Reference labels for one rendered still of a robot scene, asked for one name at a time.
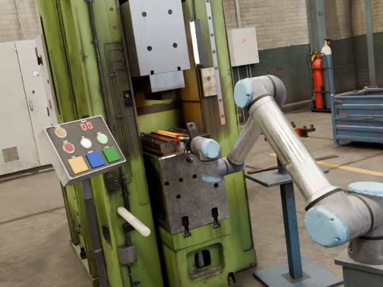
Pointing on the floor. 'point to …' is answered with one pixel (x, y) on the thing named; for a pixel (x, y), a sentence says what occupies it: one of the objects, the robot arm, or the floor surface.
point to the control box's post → (94, 232)
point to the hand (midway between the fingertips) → (182, 136)
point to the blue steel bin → (358, 116)
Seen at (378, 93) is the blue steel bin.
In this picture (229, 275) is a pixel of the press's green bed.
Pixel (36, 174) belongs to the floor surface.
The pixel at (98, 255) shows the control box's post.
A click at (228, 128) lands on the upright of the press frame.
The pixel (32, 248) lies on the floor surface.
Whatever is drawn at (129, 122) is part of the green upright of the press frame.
